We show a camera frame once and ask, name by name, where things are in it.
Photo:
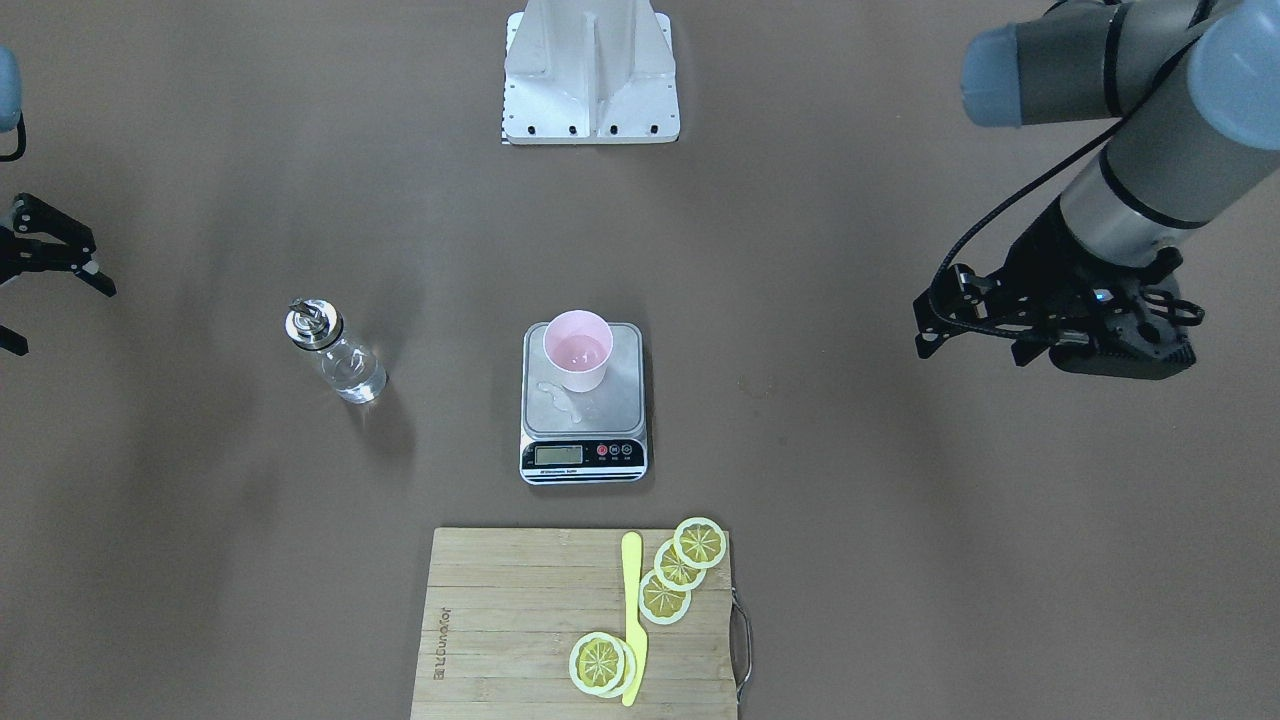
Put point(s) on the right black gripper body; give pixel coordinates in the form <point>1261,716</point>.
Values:
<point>42,243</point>

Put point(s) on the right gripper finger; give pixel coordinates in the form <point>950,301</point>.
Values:
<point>13,342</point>
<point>45,239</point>

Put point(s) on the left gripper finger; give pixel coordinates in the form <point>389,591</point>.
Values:
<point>1024,352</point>
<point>954,303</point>

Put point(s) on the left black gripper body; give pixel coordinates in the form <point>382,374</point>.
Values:
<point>1048,258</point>

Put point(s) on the glass sauce bottle steel cap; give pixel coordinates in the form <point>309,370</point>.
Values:
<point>319,331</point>

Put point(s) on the pink plastic cup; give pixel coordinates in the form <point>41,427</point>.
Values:
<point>578,345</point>

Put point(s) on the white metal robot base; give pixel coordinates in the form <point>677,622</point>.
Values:
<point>589,73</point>

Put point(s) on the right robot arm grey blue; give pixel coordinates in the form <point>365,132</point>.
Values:
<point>12,118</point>

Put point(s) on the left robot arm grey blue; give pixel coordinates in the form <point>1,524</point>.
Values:
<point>1190,88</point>

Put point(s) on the digital kitchen scale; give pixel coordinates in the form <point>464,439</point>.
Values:
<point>597,436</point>

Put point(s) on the lemon slice far end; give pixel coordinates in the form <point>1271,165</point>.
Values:
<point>700,543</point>

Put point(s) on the lemon slice in row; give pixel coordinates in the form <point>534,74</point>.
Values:
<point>672,572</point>
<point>659,604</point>

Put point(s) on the yellow plastic knife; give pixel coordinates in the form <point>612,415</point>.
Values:
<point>632,556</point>

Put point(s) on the lemon slice under pair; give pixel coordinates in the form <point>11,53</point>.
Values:
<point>627,673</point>

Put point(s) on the lemon slice top of pair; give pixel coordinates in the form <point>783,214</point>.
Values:
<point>595,661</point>

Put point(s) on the bamboo cutting board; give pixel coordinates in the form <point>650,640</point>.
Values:
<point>505,606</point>

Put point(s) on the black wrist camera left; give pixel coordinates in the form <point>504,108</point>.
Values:
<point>1132,330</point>

